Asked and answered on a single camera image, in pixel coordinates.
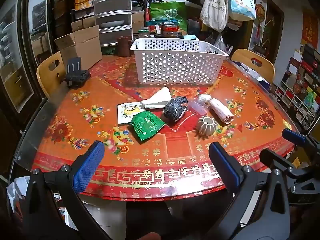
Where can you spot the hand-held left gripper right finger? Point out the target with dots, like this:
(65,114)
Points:
(222,163)

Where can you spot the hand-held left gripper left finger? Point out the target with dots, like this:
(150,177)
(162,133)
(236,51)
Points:
(87,166)

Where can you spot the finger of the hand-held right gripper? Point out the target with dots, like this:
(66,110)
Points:
(273,157)
(293,135)

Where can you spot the grey ribbed soft ball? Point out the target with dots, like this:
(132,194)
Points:
(207,126)

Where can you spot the white cloth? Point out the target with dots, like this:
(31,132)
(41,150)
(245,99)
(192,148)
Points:
(220,110)

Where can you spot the clear plastic bag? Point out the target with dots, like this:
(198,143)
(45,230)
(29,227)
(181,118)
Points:
(220,43)
(196,107)

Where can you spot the white cartoon print packet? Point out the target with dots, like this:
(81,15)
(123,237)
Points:
(127,112)

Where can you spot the green foil packet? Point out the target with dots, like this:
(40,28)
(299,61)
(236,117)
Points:
(146,126)

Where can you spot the black plastic bag bundle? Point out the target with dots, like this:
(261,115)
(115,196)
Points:
(175,110)

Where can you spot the white tissue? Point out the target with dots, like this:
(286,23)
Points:
(157,98)

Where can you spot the white perforated plastic basket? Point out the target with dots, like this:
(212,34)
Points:
(180,62)

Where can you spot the white display shelf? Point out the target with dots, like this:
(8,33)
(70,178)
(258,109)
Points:
(300,90)

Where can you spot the white plastic bag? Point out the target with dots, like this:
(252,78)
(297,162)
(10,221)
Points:
(17,192)

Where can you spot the black phone holder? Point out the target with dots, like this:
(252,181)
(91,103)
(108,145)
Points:
(76,76)

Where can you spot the hanging clear plastic bag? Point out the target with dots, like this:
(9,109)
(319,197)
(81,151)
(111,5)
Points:
(220,43)

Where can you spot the green woven basket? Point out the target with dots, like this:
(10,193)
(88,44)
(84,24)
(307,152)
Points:
(108,50)

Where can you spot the open cardboard box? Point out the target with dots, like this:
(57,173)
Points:
(82,47)

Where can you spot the brown mug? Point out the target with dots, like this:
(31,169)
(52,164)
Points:
(124,46)

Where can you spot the blue face mask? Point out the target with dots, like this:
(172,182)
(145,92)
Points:
(190,37)

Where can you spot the blue printed paper bag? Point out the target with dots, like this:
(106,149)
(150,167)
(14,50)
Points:
(241,3)

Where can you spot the red lid glass jar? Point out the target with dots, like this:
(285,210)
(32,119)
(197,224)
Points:
(170,31)

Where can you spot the brown cardboard box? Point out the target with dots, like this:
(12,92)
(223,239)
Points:
(82,23)

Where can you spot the small glass jar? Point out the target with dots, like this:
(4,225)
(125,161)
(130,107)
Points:
(143,34)

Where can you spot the beige canvas tote bag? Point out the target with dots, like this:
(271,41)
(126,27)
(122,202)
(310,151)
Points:
(215,7)

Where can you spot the grey stacked drawer rack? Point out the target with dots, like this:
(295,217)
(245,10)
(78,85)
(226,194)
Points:
(113,12)

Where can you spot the green shopping bag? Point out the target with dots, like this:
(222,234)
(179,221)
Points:
(170,12)

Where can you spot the red wall hanging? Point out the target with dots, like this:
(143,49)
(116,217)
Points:
(310,30)

